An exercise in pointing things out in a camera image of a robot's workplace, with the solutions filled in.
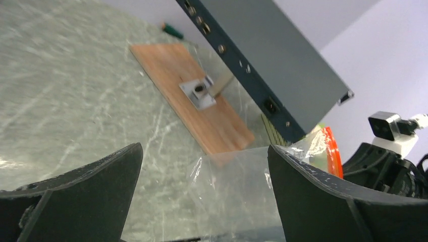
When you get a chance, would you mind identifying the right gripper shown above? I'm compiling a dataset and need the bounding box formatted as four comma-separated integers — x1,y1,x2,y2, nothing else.
343,143,427,199

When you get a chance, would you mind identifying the light green plastic basket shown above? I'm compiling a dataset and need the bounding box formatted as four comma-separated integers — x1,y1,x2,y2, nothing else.
261,114,334,149

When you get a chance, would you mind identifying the metal bracket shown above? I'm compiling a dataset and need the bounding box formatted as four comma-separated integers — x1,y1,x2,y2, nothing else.
179,73,235,110

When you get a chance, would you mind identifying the dark grey network switch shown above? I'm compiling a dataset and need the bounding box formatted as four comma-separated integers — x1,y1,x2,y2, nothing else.
178,0,354,143

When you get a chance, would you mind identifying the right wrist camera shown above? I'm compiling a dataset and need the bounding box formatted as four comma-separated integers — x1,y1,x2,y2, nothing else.
368,111,427,158

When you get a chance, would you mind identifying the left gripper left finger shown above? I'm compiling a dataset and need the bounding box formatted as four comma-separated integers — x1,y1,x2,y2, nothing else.
1,143,143,241

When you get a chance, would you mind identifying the green screwdriver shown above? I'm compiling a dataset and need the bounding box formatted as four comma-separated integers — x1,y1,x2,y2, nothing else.
162,22,184,40

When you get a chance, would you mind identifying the clear zip top bag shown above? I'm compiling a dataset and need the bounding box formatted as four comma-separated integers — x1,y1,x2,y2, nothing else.
127,126,344,242

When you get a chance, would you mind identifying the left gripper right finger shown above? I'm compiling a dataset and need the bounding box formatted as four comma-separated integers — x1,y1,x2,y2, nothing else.
267,146,427,241

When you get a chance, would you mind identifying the wooden base board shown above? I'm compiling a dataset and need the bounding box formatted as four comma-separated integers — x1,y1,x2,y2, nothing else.
130,43,255,154

